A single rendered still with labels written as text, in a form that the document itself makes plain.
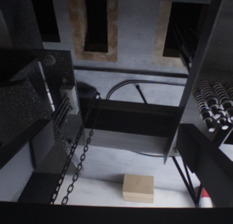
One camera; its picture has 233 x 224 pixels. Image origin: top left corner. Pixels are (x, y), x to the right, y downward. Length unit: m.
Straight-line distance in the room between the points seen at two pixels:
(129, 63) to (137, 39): 0.19
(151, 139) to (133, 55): 0.69
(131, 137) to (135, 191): 1.69
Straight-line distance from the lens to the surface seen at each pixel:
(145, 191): 2.49
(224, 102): 0.59
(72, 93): 0.68
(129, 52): 1.31
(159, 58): 1.32
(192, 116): 0.76
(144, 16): 1.23
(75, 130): 0.89
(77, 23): 1.32
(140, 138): 0.86
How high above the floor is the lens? 1.20
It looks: 49 degrees down
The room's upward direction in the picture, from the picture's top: 167 degrees counter-clockwise
